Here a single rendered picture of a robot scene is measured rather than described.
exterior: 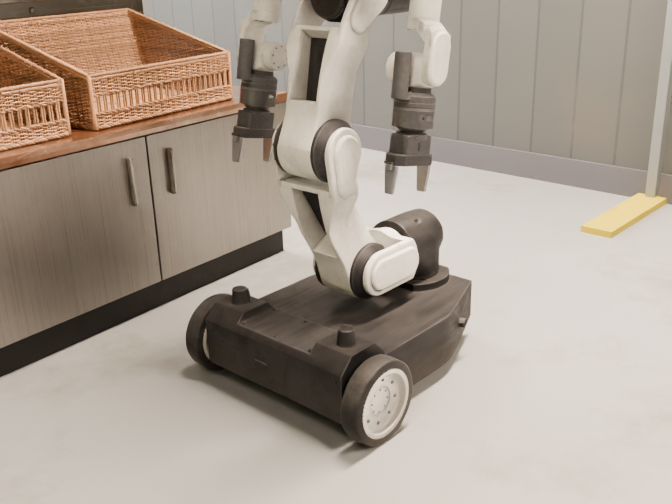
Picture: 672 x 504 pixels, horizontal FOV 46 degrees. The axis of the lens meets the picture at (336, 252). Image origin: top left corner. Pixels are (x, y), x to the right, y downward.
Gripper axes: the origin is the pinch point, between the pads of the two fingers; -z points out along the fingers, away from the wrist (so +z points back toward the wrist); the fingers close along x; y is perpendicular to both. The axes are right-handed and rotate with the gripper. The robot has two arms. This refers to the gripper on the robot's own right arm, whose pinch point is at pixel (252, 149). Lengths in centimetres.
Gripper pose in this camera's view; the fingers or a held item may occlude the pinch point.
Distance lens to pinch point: 201.6
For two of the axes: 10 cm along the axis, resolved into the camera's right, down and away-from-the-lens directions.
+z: 1.2, -9.7, -2.2
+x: -6.4, 1.0, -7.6
